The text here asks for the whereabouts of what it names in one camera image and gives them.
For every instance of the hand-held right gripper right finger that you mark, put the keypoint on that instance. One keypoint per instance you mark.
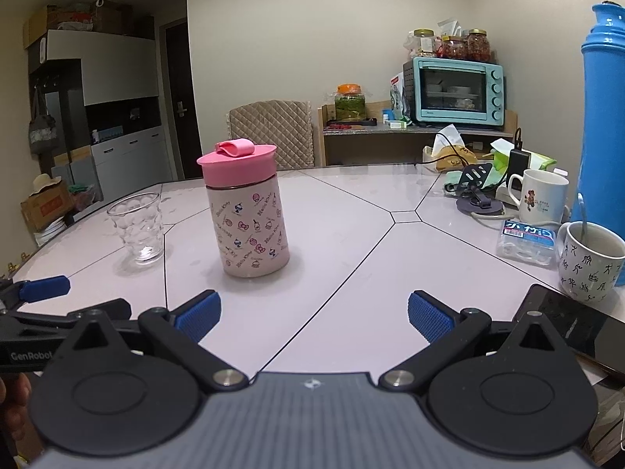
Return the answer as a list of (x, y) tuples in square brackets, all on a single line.
[(429, 317)]

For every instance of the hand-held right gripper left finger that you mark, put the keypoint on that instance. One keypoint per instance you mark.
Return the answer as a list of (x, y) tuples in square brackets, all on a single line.
[(198, 316)]

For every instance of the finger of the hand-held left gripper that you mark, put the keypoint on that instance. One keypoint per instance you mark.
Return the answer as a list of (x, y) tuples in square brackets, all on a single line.
[(58, 318), (44, 288)]

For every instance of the white printed bottle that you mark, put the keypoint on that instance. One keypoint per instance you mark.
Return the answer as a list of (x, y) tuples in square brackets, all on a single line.
[(249, 234)]

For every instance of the clear glass cup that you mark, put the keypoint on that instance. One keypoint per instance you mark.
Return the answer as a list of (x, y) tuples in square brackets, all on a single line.
[(136, 229)]

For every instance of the pink lidded cup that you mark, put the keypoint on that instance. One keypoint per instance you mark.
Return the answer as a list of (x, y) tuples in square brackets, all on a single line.
[(239, 166)]

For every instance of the person's left hand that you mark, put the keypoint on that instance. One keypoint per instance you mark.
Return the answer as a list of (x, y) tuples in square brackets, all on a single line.
[(10, 400)]

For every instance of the stack of white plates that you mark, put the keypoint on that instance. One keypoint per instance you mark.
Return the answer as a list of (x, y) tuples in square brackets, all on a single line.
[(49, 234)]

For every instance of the cardboard box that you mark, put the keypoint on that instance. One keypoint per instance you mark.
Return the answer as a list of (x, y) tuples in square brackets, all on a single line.
[(46, 207)]

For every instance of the straw hat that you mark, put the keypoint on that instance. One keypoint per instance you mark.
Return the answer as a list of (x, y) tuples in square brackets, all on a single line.
[(45, 181)]

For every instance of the blue label plastic box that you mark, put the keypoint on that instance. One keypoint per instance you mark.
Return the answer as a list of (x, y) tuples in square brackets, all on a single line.
[(525, 242)]

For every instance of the black phone stand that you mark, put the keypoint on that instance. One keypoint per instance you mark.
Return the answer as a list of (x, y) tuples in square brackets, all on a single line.
[(476, 198)]

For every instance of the black smartphone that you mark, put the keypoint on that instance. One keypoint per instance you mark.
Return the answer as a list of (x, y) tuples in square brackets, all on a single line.
[(576, 325)]

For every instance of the grey hanging bag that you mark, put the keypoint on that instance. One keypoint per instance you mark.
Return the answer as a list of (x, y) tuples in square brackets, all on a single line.
[(43, 127)]

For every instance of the yellow bag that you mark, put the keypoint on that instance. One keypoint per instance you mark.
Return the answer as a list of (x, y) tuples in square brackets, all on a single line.
[(454, 156)]

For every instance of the white bear print mug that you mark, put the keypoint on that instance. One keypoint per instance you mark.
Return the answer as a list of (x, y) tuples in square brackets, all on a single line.
[(542, 198)]

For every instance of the white figure print mug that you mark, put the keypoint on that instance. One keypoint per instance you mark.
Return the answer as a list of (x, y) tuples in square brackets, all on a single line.
[(588, 264)]

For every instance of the black power adapter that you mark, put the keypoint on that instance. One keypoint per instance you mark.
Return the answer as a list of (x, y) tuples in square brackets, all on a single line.
[(519, 168)]

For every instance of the wooden sideboard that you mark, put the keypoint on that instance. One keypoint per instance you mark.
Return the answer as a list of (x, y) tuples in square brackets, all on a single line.
[(371, 146)]

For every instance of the metal spoon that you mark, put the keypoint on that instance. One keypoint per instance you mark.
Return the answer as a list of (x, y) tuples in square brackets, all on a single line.
[(583, 220)]

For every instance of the green tissue packet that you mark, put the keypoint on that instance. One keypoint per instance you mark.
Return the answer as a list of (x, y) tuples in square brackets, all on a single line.
[(532, 161)]

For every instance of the grey and white cabinet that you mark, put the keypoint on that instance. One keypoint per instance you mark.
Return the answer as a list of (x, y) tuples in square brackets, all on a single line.
[(117, 107)]

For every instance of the quilted beige chair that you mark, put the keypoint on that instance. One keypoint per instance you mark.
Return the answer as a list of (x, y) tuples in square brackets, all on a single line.
[(271, 132)]

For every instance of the small white boxes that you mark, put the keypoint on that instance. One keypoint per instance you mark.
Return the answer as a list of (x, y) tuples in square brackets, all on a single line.
[(394, 121)]

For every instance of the black tray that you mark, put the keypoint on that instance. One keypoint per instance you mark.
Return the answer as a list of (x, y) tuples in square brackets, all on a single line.
[(361, 122)]

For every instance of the dark door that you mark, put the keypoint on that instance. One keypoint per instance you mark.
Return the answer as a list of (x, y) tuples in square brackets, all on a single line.
[(183, 102)]

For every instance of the green printed bag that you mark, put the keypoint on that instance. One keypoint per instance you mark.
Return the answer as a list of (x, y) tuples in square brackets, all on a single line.
[(399, 102)]

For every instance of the orange lid glass jar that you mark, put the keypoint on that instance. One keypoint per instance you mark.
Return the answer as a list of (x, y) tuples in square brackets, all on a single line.
[(350, 105)]

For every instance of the teal toaster oven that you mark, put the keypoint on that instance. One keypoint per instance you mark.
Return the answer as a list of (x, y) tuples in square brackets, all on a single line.
[(454, 90)]

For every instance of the blue thermos jug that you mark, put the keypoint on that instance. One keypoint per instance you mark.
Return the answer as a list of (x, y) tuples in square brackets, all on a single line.
[(603, 122)]

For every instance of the small glass jar red contents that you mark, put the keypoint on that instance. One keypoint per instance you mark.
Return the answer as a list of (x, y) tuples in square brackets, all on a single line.
[(455, 49)]

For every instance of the glass jar pale contents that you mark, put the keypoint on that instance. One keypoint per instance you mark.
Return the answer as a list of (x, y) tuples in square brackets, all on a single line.
[(425, 44)]

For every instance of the tall glass jar red contents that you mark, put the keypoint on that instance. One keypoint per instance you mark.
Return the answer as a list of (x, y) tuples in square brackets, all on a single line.
[(478, 46)]

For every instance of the white paper packet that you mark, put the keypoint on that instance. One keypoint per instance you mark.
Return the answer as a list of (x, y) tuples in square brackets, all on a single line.
[(451, 27)]

